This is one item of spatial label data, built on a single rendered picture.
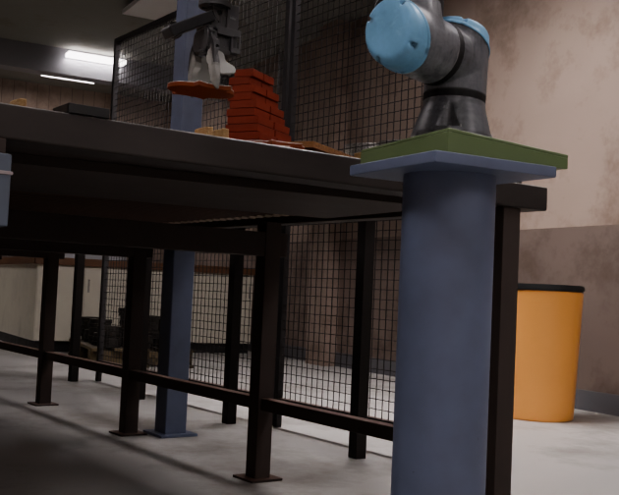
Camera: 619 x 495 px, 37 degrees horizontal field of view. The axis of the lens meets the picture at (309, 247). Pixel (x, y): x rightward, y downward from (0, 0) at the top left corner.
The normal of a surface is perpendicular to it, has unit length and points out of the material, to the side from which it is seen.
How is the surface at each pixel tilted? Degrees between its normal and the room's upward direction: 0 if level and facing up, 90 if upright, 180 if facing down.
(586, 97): 90
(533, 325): 93
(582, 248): 90
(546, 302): 93
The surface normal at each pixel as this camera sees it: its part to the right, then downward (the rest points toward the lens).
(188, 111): 0.58, -0.01
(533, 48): -0.87, -0.07
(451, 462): 0.11, -0.04
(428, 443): -0.35, -0.06
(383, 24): -0.66, 0.00
